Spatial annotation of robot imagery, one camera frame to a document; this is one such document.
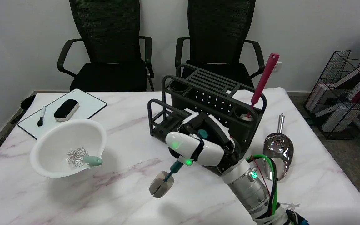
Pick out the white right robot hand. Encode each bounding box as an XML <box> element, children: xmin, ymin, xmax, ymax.
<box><xmin>165</xmin><ymin>112</ymin><xmax>241</xmax><ymax>173</ymax></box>

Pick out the blue sponge bottle brush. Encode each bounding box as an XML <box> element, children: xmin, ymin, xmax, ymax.
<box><xmin>149</xmin><ymin>159</ymin><xmax>184</xmax><ymax>199</ymax></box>

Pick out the dark grey kitchen storage rack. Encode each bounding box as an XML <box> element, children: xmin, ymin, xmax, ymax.
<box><xmin>147</xmin><ymin>63</ymin><xmax>267</xmax><ymax>183</ymax></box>

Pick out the shiny metal scoop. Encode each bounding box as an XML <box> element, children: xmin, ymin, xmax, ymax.
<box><xmin>263</xmin><ymin>113</ymin><xmax>294</xmax><ymax>182</ymax></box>

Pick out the black mesh office chair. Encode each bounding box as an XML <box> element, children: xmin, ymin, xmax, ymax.
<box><xmin>176</xmin><ymin>0</ymin><xmax>265</xmax><ymax>88</ymax></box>
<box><xmin>57</xmin><ymin>0</ymin><xmax>155</xmax><ymax>92</ymax></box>

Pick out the small whiteboard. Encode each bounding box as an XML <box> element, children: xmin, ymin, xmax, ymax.
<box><xmin>17</xmin><ymin>88</ymin><xmax>108</xmax><ymax>140</ymax></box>

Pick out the white book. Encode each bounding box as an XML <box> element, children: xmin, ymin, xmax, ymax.
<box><xmin>305</xmin><ymin>66</ymin><xmax>360</xmax><ymax>110</ymax></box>

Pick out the white mixing bowl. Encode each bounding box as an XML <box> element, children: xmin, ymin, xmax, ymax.
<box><xmin>30</xmin><ymin>118</ymin><xmax>108</xmax><ymax>178</ymax></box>

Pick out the black whiteboard eraser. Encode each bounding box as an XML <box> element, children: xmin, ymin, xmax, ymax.
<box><xmin>54</xmin><ymin>99</ymin><xmax>80</xmax><ymax>122</ymax></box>

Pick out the black marker pen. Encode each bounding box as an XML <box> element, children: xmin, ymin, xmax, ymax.
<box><xmin>37</xmin><ymin>106</ymin><xmax>47</xmax><ymax>127</ymax></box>

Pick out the mint handled wire whisk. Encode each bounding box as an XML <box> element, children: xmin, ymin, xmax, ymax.
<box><xmin>67</xmin><ymin>147</ymin><xmax>103</xmax><ymax>168</ymax></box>

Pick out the black wire mesh book rack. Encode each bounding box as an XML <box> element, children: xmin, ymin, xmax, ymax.
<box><xmin>304</xmin><ymin>50</ymin><xmax>360</xmax><ymax>140</ymax></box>

